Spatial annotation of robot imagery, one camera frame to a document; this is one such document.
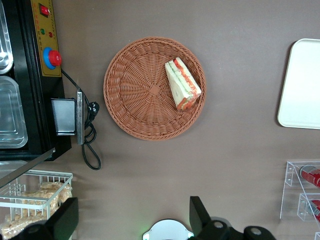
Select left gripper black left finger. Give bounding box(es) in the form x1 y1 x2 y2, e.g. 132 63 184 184
46 196 80 240

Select black sealing machine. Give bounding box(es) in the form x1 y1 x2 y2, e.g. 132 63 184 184
0 0 85 162

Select cream plastic tray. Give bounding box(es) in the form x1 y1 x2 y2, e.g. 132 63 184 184
277 38 320 130

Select red emergency stop button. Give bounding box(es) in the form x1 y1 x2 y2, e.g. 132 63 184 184
42 47 63 69

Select bagged rice cracker snack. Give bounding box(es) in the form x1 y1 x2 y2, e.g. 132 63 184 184
38 181 74 204
19 190 61 214
0 211 52 240

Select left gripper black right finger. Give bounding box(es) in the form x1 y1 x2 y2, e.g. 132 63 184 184
189 195 236 240

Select white wire basket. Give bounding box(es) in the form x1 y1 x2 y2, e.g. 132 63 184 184
0 169 74 240

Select clear acrylic bottle rack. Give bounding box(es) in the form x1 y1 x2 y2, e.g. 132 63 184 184
279 161 320 240

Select red cola bottle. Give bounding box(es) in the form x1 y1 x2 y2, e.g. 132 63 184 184
299 164 320 189

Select triangle sandwich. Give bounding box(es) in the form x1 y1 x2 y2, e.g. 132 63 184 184
164 57 202 112

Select round brown wicker basket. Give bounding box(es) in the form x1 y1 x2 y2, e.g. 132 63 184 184
103 36 207 142

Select black power cable with plug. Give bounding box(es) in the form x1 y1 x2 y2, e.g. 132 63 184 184
60 68 102 171

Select foil container in machine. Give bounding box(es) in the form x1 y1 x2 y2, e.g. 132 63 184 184
0 0 14 75
0 75 29 150

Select grey metal lever bar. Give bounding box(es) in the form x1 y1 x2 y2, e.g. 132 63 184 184
0 147 56 189

